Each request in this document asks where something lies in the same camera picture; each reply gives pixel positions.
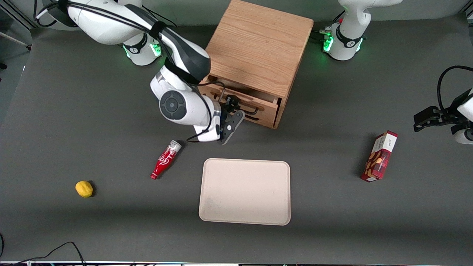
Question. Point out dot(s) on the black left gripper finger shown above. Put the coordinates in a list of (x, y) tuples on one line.
[(426, 117), (446, 115)]

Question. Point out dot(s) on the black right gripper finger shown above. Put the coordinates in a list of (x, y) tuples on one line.
[(230, 101), (238, 106)]

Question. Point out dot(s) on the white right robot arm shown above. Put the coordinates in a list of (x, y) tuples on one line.
[(177, 105)]

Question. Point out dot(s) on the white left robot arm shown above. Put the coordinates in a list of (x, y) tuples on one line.
[(345, 44)]

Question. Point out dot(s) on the wooden drawer cabinet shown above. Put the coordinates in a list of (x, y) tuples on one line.
[(258, 44)]

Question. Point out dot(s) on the red cookie box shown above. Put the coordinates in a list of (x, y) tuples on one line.
[(380, 159)]

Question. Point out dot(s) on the beige plastic tray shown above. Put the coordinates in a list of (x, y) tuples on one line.
[(244, 192)]

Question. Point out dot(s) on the red cola bottle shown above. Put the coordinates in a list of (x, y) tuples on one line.
[(165, 159)]

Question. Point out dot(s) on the yellow lemon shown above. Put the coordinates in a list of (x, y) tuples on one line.
[(84, 188)]

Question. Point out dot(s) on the grey aluminium frame rail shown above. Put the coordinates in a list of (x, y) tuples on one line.
[(18, 14)]

